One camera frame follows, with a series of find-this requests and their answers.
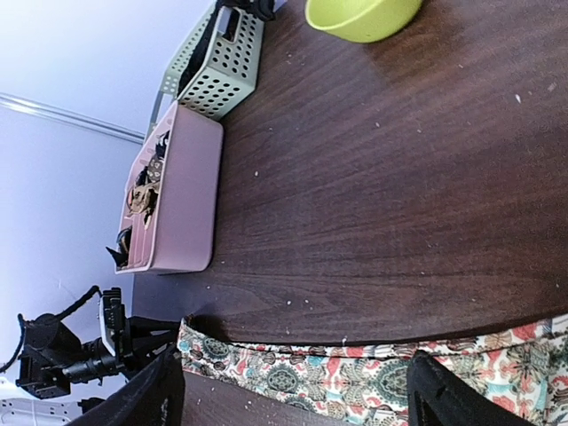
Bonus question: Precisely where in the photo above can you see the black floral rolled tie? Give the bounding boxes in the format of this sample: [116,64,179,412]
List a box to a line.
[154,130,170,160]

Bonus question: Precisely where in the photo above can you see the brown dotted rolled tie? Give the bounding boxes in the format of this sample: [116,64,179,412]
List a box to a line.
[146,156,164,183]

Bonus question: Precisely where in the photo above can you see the black tie in basket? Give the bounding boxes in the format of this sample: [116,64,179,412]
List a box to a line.
[179,0,284,89]

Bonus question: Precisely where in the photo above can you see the floral paisley tie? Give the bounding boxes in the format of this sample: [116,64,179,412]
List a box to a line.
[177,315,567,425]

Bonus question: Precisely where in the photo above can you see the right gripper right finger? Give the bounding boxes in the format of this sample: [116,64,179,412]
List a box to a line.
[406,351,528,426]

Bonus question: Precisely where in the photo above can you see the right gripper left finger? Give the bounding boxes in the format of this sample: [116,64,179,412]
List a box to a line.
[71,345,185,426]

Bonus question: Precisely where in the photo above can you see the pink divided organizer box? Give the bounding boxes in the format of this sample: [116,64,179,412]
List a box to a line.
[115,103,224,274]

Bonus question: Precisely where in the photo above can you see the lime green bowl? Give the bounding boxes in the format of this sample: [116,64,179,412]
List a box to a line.
[304,0,422,43]

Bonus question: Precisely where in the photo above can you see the green perforated plastic basket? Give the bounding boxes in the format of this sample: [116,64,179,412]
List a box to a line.
[149,3,265,130]

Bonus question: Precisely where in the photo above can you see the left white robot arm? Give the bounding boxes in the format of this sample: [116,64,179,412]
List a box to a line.
[1,308,185,425]

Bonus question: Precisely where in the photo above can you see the leopard print rolled tie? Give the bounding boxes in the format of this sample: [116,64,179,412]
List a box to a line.
[126,183,159,225]

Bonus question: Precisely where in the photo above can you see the left aluminium frame post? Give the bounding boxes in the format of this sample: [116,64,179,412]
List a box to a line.
[1,93,145,145]

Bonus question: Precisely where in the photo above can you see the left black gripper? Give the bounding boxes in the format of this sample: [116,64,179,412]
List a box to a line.
[16,313,180,399]

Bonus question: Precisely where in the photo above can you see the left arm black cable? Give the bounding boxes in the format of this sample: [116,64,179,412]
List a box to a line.
[0,284,101,374]

